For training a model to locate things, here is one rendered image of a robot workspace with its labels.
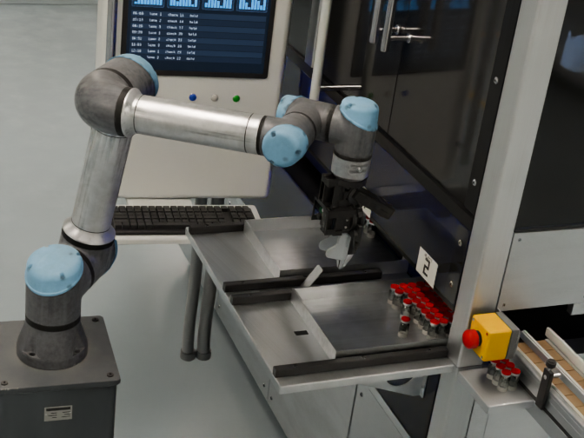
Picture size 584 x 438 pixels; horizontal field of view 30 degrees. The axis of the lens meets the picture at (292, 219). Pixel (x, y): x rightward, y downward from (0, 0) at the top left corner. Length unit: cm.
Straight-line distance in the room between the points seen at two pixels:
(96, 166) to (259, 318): 49
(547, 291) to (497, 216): 26
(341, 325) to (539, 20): 82
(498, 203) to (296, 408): 128
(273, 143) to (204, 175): 111
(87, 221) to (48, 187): 261
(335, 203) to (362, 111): 20
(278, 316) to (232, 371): 137
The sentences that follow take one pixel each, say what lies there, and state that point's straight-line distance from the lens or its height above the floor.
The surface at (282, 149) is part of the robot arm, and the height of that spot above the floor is 139.
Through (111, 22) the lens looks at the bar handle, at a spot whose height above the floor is 133.
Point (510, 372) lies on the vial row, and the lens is 232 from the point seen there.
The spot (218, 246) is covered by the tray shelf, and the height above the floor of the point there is 88.
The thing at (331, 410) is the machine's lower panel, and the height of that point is 38.
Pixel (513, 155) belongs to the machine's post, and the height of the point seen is 138.
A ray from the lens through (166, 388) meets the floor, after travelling 368.
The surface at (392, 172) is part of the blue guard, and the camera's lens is 257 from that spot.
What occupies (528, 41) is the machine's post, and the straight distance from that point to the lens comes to 208.
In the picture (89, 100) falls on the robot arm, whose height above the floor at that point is 139.
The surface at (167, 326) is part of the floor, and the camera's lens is 400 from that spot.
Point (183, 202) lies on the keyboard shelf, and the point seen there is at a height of 80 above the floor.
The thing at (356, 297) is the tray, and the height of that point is 88.
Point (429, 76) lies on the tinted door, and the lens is 242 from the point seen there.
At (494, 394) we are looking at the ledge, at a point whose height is 88.
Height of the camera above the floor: 216
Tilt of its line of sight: 26 degrees down
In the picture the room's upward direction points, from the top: 8 degrees clockwise
